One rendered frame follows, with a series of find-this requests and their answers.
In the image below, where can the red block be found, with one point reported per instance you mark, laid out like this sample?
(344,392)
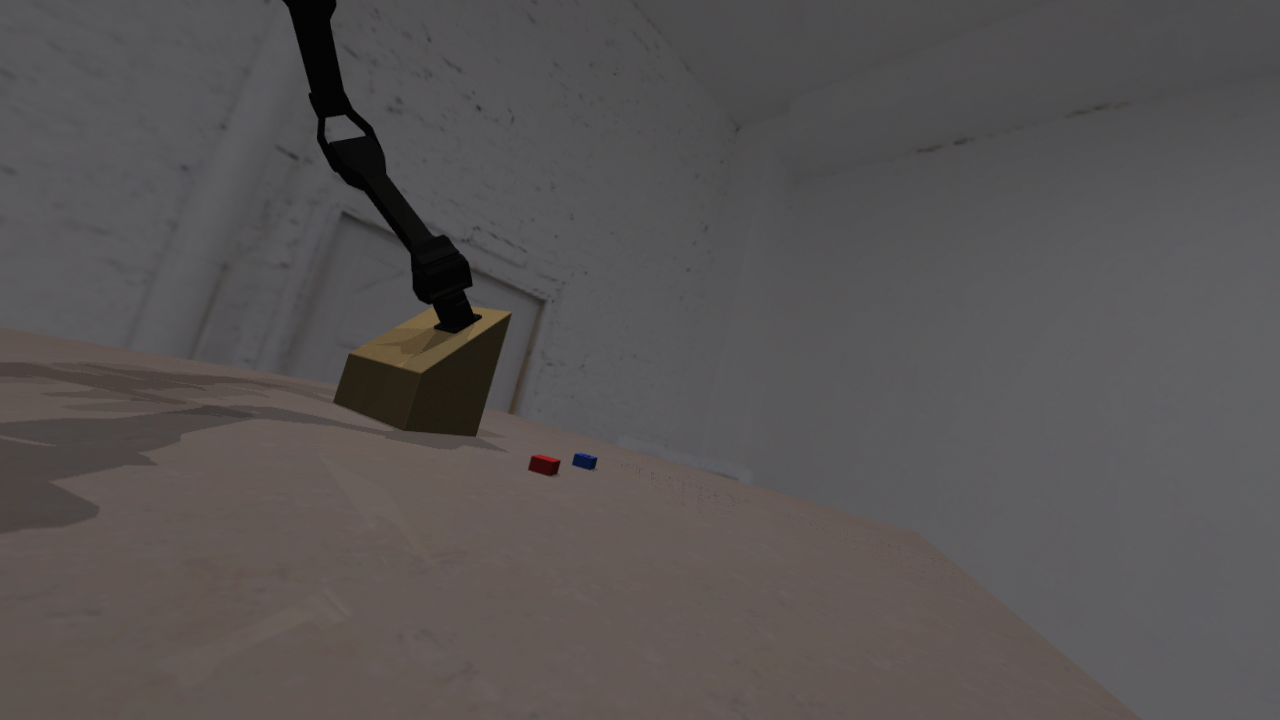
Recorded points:
(544,465)

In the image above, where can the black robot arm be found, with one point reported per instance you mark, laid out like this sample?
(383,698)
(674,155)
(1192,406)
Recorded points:
(440,272)

